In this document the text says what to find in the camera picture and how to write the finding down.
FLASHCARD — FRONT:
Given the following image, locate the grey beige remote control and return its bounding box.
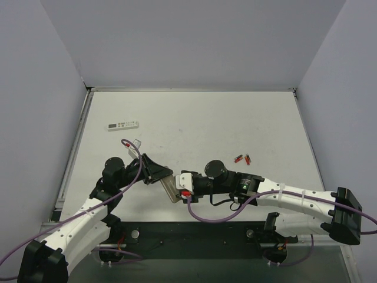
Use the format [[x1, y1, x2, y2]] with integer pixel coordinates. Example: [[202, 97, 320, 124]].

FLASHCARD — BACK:
[[160, 175, 181, 203]]

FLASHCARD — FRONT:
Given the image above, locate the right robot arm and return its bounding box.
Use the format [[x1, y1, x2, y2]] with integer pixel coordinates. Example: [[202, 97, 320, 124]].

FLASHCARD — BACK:
[[174, 160, 362, 245]]

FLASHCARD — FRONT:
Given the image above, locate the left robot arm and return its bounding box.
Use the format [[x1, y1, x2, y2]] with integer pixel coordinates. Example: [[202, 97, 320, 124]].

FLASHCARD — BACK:
[[17, 154, 173, 282]]

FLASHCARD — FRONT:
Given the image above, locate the white remote with display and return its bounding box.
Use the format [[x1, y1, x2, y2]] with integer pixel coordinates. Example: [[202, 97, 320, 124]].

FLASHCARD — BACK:
[[107, 121, 139, 131]]

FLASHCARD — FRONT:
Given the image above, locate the red battery left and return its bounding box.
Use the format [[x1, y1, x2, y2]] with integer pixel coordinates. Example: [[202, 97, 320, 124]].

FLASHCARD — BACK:
[[234, 154, 243, 163]]

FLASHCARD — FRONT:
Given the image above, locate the red battery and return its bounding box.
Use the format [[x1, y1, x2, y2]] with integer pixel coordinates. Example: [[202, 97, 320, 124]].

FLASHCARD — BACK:
[[245, 154, 251, 166], [234, 154, 243, 163]]

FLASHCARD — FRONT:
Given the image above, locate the red battery right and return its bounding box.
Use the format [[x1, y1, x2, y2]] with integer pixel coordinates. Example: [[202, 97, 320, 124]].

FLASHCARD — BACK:
[[245, 154, 251, 166]]

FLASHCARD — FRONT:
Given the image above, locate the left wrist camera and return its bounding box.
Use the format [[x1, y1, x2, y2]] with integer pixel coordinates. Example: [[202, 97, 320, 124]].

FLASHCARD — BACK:
[[124, 139, 141, 159]]

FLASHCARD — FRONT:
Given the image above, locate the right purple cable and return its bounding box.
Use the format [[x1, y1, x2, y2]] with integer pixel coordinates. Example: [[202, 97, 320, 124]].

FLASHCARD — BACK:
[[185, 190, 377, 268]]

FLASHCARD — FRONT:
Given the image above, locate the purple cable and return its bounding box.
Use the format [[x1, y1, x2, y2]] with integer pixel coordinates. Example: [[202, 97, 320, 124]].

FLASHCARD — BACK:
[[185, 190, 377, 268], [0, 138, 145, 281]]

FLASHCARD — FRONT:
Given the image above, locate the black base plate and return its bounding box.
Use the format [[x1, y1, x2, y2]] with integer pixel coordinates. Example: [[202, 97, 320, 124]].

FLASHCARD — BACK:
[[99, 221, 298, 262]]

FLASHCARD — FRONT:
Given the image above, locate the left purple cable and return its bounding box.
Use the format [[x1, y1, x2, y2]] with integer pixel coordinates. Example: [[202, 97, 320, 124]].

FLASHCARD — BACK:
[[0, 138, 145, 281]]

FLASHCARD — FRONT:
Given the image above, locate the aluminium frame rail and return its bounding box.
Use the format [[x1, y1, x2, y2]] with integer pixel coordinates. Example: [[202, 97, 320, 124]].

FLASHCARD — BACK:
[[35, 219, 353, 251]]

